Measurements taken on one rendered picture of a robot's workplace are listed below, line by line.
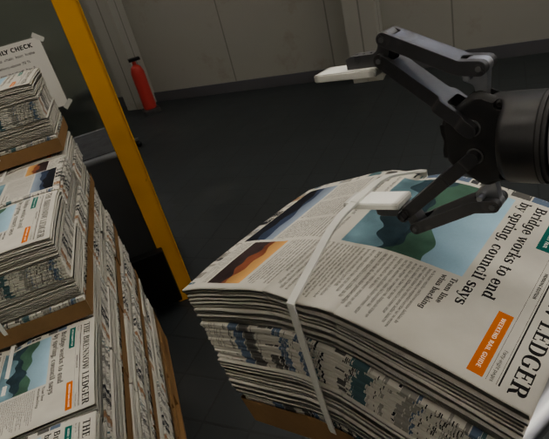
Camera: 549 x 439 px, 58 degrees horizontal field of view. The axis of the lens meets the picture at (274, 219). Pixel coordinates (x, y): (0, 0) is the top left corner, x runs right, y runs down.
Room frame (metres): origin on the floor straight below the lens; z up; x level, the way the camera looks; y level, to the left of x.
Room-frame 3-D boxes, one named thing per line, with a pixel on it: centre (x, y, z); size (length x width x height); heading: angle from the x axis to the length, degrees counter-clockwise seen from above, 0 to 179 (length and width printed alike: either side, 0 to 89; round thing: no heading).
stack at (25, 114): (1.65, 0.79, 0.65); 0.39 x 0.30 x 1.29; 101
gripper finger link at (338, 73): (0.47, -0.11, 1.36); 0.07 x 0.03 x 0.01; 43
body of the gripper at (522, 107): (0.37, -0.20, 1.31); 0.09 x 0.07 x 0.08; 43
